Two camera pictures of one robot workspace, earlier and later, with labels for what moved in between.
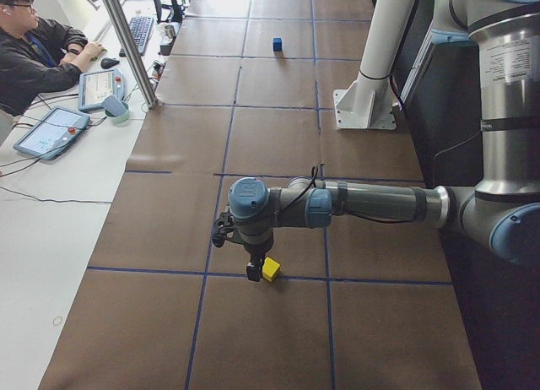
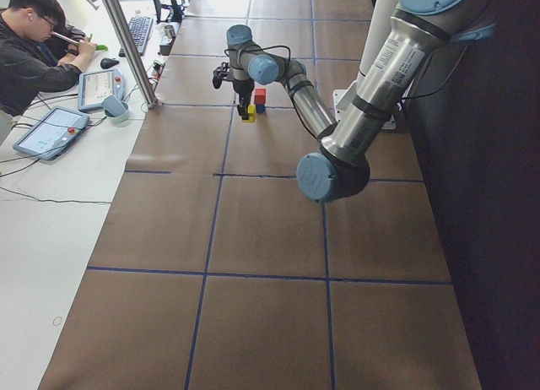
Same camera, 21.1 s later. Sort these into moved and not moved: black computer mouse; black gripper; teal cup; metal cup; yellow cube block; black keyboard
Moved: yellow cube block; black gripper
Not moved: black computer mouse; black keyboard; metal cup; teal cup
